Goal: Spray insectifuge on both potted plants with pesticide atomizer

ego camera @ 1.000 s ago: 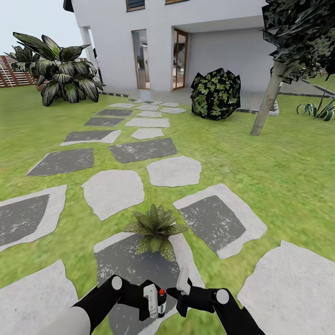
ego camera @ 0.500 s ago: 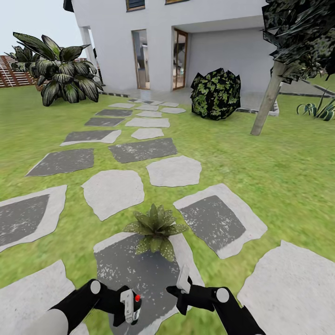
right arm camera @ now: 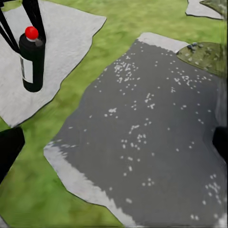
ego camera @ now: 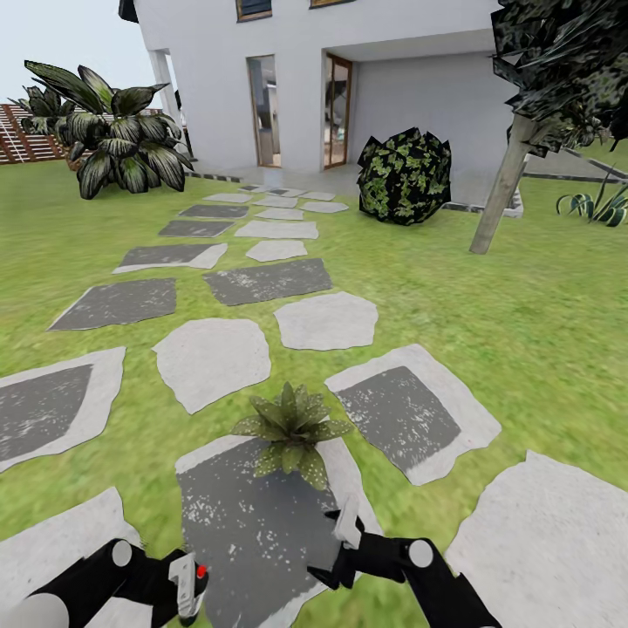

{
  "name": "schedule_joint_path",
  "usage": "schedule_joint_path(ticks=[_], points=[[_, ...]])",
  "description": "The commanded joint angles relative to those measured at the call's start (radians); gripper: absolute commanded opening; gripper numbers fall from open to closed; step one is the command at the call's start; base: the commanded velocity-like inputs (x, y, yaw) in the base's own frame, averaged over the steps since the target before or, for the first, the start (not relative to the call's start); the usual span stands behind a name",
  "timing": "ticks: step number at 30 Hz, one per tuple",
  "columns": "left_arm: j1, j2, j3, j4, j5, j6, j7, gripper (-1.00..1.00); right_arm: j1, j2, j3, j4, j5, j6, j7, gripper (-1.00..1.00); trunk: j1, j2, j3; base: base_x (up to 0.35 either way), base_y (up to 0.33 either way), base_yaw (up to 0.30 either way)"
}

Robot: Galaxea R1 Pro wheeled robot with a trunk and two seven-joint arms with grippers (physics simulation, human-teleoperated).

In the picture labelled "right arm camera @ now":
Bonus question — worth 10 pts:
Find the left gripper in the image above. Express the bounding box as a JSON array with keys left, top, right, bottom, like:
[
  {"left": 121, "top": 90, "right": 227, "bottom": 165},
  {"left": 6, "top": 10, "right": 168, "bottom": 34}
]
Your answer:
[{"left": 0, "top": 0, "right": 46, "bottom": 54}]

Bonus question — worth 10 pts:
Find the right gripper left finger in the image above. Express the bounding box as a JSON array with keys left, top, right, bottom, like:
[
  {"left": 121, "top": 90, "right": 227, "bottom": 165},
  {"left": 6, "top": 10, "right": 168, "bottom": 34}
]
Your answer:
[{"left": 0, "top": 126, "right": 25, "bottom": 184}]

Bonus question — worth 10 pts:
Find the insectifuge atomizer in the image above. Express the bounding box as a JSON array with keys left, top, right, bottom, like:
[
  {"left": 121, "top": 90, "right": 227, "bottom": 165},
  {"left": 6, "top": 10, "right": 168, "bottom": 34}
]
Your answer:
[{"left": 19, "top": 26, "right": 45, "bottom": 92}]

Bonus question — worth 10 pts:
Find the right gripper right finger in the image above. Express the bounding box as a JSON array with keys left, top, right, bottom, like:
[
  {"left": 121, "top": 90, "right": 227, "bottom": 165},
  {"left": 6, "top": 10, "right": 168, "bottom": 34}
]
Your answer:
[{"left": 213, "top": 126, "right": 228, "bottom": 165}]

